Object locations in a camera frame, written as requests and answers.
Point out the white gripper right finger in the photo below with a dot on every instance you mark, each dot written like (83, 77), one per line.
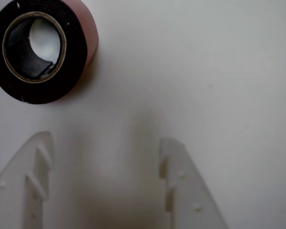
(190, 195)

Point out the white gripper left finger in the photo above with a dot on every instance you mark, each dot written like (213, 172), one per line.
(14, 190)

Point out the red tape roll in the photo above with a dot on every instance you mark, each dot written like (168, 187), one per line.
(74, 71)

